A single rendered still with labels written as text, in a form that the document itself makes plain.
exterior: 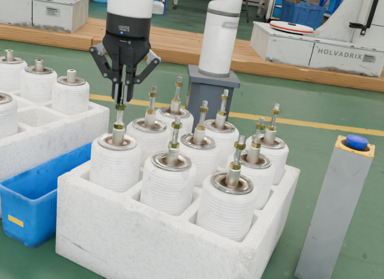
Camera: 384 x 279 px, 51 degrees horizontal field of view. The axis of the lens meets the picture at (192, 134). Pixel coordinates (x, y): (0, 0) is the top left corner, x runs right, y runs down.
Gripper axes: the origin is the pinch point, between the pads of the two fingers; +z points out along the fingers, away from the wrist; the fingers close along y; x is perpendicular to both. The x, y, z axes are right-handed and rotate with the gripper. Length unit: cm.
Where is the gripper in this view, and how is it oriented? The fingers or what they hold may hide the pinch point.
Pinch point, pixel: (122, 92)
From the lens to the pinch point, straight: 75.8
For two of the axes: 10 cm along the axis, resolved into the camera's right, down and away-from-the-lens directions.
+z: -1.5, 9.1, 3.8
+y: 9.8, 1.9, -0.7
